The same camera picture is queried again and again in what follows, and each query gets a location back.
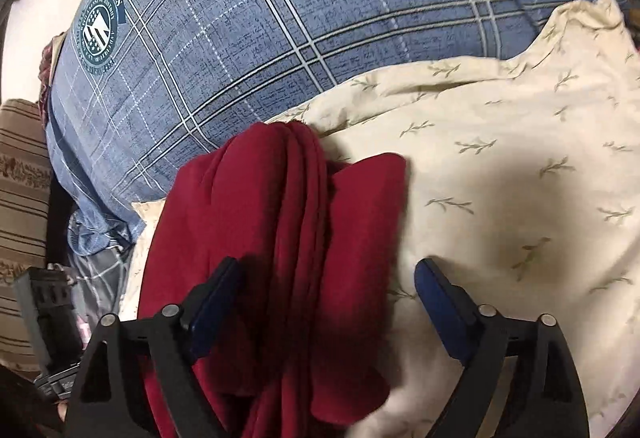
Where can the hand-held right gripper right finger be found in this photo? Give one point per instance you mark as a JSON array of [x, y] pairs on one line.
[[442, 308]]

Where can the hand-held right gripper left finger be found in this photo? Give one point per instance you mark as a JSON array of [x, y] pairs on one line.
[[215, 308]]

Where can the red knit garment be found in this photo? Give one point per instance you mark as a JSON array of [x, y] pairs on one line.
[[280, 228]]

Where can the grey-blue plaid cloth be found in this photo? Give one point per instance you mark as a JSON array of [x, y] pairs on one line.
[[100, 268]]

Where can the beige striped floral sofa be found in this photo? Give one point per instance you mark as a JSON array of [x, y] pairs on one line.
[[25, 198]]

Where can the cream leaf-print sheet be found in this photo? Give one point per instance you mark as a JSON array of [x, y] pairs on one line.
[[500, 168]]

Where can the dark red patterned cloth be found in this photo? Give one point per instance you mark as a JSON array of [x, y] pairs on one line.
[[49, 63]]

